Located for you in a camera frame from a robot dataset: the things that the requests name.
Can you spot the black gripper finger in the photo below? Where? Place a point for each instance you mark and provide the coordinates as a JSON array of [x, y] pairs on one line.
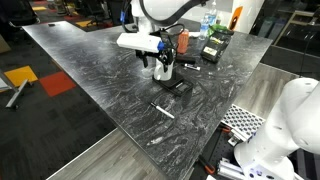
[[144, 55], [169, 60]]

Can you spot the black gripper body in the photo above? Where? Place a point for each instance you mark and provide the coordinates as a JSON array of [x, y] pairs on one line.
[[166, 41]]

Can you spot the white ceramic mug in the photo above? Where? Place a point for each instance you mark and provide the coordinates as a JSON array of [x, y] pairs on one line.
[[160, 74]]

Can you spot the black digital scale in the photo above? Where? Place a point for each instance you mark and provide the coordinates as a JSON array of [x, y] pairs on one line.
[[181, 87]]

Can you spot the black and white marker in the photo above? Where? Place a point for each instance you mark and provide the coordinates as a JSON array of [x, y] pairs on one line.
[[163, 111]]

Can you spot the short black white marker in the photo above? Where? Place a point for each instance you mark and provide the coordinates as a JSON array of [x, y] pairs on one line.
[[192, 67]]

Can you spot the black rectangular block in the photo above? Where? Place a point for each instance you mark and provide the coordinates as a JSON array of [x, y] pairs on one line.
[[186, 59]]

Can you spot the clear plastic water bottle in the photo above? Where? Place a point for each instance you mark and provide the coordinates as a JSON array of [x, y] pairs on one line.
[[207, 21]]

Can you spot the black coffee bag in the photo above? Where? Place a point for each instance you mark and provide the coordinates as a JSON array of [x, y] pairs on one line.
[[216, 46]]

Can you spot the black office chair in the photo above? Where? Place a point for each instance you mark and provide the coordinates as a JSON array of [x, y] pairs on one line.
[[18, 11], [115, 11]]

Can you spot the orange and black sign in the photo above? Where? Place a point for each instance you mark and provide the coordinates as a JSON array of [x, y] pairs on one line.
[[235, 16]]

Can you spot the orange clamp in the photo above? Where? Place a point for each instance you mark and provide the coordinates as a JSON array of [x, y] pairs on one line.
[[210, 169], [226, 130]]

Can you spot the perforated white black panel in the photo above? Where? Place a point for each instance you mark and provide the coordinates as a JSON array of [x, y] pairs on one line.
[[241, 121]]

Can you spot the small black flat object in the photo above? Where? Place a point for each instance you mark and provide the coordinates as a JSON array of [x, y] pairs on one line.
[[51, 24]]

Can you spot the white robot body foreground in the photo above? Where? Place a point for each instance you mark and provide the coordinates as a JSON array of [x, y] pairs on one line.
[[216, 146]]

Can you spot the aluminium extrusion bar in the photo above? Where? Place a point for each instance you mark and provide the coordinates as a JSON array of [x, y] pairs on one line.
[[230, 171], [238, 136]]

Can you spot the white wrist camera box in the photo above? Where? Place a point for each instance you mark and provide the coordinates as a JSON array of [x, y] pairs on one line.
[[138, 41]]

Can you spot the grey metal frame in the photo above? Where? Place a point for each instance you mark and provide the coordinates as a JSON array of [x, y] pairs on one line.
[[18, 93]]

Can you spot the wooden shelf frame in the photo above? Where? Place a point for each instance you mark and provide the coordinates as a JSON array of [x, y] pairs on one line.
[[300, 14]]

